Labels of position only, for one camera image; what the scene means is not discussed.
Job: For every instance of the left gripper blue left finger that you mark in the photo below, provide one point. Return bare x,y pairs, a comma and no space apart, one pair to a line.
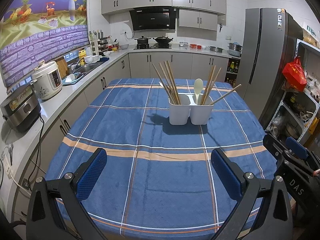
44,219

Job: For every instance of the wooden chopstick six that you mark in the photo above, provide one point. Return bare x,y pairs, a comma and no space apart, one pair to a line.
168,74

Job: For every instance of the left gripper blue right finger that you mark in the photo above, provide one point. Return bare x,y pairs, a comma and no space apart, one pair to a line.
274,218

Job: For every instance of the blue plaid tablecloth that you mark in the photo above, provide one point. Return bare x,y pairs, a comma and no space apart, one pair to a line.
158,182

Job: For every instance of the landscape window blind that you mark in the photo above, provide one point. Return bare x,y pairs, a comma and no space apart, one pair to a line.
39,30

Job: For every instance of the black cooking pot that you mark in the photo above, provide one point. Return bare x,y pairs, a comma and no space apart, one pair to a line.
143,42

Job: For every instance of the red plastic bag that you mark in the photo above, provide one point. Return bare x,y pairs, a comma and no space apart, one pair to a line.
294,73

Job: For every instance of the wooden chopstick four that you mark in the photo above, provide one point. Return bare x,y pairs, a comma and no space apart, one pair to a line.
212,84

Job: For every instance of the wooden chopstick two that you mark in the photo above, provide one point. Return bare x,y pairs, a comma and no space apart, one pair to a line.
208,84

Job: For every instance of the grey lower cabinets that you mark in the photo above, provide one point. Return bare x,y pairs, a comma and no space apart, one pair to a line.
61,111

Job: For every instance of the black wok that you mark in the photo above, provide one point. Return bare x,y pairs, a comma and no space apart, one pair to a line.
163,41

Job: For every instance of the white metal storage shelf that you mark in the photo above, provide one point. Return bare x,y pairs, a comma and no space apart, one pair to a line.
297,114

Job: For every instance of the black range hood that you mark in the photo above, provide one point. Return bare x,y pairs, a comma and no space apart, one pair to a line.
153,18

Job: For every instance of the grey double-door refrigerator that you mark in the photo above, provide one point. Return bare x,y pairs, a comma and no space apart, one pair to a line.
270,39

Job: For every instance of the wooden chopstick seven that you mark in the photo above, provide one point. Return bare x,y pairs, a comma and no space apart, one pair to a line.
169,87

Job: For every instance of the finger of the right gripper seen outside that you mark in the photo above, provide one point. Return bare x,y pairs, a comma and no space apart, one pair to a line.
296,148

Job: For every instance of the cream plastic rice spoon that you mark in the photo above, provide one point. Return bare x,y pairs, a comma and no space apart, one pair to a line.
198,87

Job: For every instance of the white rice cooker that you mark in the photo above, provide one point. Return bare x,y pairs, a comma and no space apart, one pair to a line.
46,80

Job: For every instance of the wooden chopstick five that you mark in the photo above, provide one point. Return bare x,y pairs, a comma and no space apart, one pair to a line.
173,81

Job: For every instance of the white two-compartment utensil holder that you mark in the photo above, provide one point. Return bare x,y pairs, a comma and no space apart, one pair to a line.
189,110

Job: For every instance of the wooden chopstick three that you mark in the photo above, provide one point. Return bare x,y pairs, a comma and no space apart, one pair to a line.
223,96

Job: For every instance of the steel steamer pot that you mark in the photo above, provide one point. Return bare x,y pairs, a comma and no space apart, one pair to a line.
234,49

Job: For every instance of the wooden chopstick one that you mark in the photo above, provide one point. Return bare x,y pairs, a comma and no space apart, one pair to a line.
160,79

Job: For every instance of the silver black rice cooker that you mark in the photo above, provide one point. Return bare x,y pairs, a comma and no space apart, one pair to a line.
21,109

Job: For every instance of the stainless kitchen sink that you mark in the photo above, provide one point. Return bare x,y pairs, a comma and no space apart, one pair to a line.
86,68

